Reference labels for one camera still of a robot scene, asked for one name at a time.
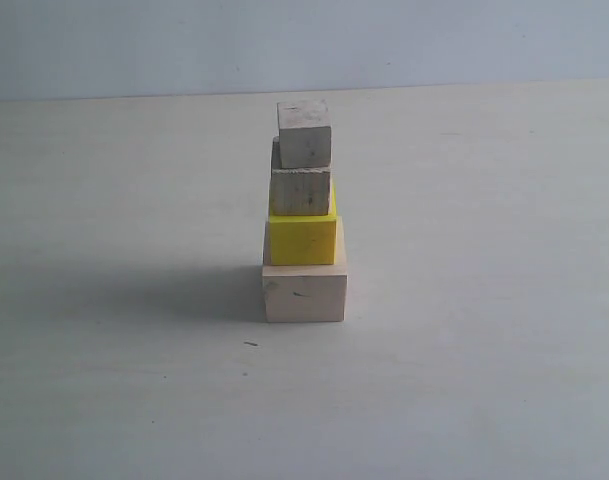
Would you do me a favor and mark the yellow cube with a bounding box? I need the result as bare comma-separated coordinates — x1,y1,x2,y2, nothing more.
265,181,342,267

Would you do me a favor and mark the medium wooden cube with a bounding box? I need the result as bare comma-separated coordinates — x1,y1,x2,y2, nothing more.
269,136,331,216

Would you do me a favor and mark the large light wooden cube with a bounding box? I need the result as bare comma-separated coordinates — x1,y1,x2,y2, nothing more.
262,218,348,323

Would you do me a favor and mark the small wooden cube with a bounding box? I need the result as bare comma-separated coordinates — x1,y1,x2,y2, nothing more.
277,100,332,169

